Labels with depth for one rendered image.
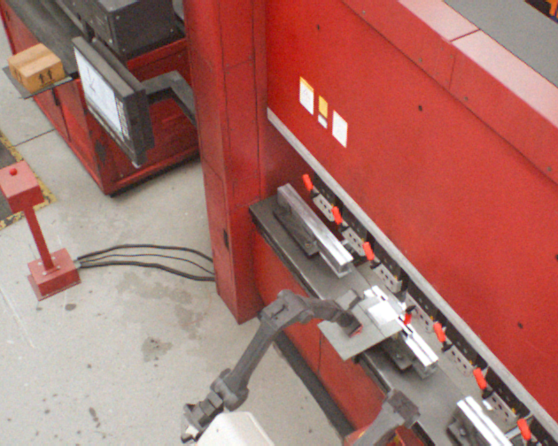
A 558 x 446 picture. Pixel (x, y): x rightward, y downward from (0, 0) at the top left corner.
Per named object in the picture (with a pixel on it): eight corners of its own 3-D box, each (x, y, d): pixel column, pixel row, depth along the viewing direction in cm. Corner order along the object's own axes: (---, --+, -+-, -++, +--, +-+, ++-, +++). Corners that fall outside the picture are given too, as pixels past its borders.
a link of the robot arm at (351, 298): (318, 303, 267) (336, 321, 264) (342, 279, 267) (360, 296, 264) (326, 308, 279) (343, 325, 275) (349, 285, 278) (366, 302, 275)
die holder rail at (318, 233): (277, 203, 351) (276, 188, 344) (289, 197, 353) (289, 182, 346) (339, 279, 322) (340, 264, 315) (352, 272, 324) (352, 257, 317)
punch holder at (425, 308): (403, 305, 276) (408, 277, 264) (422, 296, 279) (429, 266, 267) (430, 336, 268) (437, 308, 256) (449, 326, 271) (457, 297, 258)
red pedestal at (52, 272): (26, 277, 435) (-18, 171, 373) (68, 258, 444) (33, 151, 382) (38, 302, 424) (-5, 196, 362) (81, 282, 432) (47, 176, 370)
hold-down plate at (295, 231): (272, 214, 346) (272, 210, 344) (282, 210, 348) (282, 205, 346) (308, 259, 329) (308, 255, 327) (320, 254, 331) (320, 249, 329)
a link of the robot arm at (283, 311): (262, 298, 224) (285, 323, 221) (291, 285, 235) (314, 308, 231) (205, 392, 249) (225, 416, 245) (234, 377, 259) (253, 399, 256)
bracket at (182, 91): (129, 98, 359) (127, 86, 354) (177, 80, 367) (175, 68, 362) (167, 149, 336) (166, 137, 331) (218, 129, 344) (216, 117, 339)
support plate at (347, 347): (316, 326, 293) (316, 324, 293) (374, 296, 302) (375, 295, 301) (344, 361, 283) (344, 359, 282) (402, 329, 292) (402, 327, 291)
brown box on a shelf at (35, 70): (2, 69, 400) (-5, 49, 391) (49, 51, 410) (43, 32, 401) (24, 100, 384) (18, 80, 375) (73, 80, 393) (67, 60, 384)
